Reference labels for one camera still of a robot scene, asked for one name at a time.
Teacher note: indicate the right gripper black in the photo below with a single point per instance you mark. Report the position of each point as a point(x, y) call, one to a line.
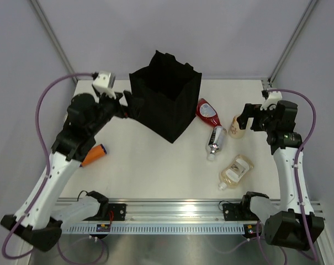
point(248, 112)

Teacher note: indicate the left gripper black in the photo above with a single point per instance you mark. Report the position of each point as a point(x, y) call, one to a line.
point(134, 104)

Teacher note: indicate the beige lotion bottle white cap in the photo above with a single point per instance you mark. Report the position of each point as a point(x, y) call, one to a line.
point(234, 130)

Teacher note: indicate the silver tube bottle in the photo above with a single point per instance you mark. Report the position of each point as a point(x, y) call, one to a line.
point(216, 142)

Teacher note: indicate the red liquid bottle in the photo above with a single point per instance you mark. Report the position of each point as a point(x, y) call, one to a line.
point(207, 113)

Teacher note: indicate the orange tube blue cap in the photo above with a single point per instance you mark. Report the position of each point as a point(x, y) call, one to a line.
point(94, 154)

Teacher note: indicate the amber soap refill bottle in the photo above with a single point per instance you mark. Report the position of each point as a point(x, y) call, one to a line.
point(231, 176)

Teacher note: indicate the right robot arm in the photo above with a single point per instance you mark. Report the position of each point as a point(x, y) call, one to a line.
point(293, 224)

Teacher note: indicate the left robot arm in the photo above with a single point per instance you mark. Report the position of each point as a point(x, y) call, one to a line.
point(36, 222)

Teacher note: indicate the black canvas bag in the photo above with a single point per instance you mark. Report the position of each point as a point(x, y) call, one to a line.
point(170, 91)

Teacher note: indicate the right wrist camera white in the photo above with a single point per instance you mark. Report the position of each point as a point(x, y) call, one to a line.
point(271, 99)

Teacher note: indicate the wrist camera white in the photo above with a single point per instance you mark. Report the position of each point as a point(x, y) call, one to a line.
point(103, 83)
point(271, 99)

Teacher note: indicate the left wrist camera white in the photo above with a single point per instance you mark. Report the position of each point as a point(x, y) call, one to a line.
point(103, 83)

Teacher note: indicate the left aluminium frame post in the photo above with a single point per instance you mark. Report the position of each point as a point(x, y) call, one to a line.
point(47, 27)

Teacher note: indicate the aluminium frame post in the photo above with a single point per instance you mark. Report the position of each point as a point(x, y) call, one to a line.
point(293, 39)
point(47, 27)

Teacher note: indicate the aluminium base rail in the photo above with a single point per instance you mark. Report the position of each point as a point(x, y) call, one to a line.
point(183, 211)

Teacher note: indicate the right aluminium frame post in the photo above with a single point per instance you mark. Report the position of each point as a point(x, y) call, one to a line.
point(293, 39)

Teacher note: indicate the slotted cable duct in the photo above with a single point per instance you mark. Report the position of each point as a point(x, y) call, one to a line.
point(155, 229)

